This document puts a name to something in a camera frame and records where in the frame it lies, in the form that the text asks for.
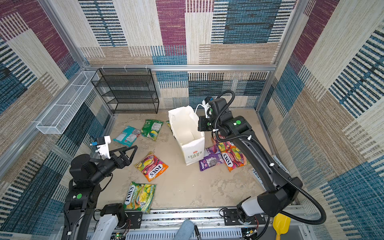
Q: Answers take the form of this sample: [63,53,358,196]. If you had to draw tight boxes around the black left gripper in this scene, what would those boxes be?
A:
[90,145,137,186]

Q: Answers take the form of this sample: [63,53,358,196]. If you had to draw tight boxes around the teal candy bag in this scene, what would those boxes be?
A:
[114,126,141,147]

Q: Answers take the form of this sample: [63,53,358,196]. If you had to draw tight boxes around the green Fox's spring candy bag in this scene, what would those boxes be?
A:
[141,119,164,141]

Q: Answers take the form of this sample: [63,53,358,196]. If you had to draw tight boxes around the yellow green Fox's candy bag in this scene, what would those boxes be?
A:
[124,182,156,213]

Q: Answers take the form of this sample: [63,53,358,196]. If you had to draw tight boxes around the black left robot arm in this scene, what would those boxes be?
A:
[62,145,138,240]

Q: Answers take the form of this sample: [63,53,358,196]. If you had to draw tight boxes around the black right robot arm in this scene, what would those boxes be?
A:
[198,97,303,224]

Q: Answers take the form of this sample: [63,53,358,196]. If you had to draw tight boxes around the purple candy bag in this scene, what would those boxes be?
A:
[199,145,225,172]

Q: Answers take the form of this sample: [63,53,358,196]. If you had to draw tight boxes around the orange Fox's fruits candy bag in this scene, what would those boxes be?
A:
[212,137,249,172]

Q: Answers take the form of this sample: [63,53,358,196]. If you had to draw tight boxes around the yellow plastic tool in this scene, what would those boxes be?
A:
[273,214,291,240]

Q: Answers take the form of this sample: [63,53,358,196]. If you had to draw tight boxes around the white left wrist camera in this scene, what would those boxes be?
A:
[90,136,111,159]

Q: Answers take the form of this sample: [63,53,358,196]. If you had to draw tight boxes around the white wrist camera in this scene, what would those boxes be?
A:
[202,97,213,119]
[90,136,111,159]

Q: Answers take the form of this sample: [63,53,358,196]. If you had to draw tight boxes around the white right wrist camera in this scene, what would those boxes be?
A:
[202,97,213,119]

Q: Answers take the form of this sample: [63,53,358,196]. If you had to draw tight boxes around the black wire shelf rack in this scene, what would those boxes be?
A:
[91,68,160,114]

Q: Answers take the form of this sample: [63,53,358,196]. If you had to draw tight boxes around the white wire mesh basket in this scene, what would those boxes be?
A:
[36,71,96,135]

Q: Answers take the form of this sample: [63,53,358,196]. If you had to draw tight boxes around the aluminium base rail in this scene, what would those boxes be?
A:
[50,206,313,240]

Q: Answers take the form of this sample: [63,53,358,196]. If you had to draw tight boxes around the black corrugated cable conduit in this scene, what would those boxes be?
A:
[211,89,327,226]

